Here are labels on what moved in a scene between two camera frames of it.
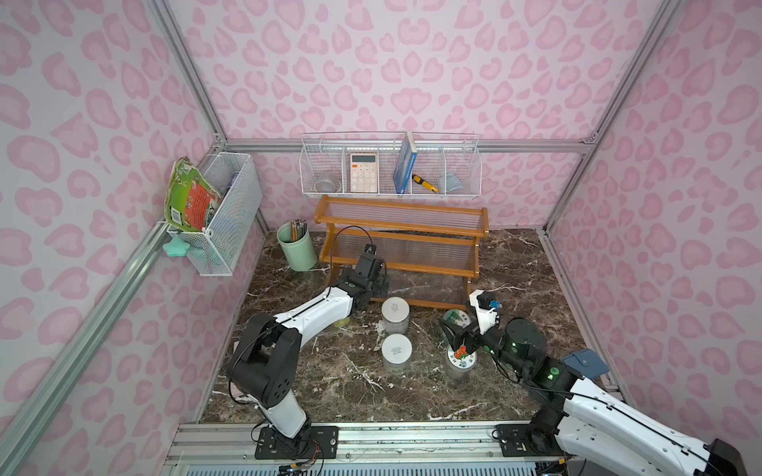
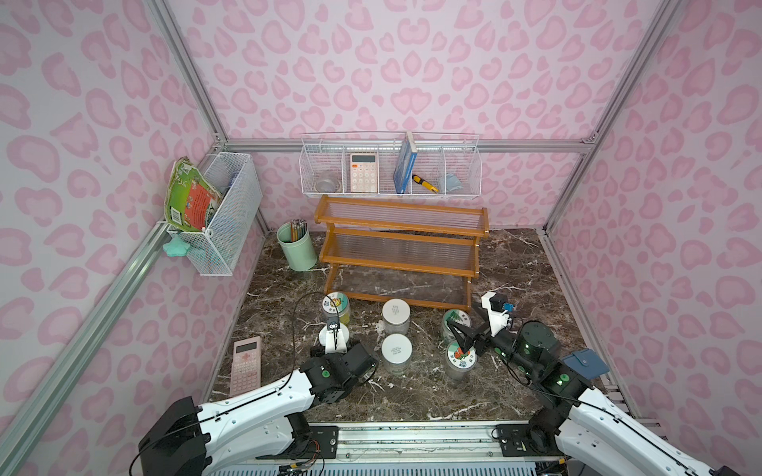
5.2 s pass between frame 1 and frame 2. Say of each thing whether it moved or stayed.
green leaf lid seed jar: stayed
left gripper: moved
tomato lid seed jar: stayed
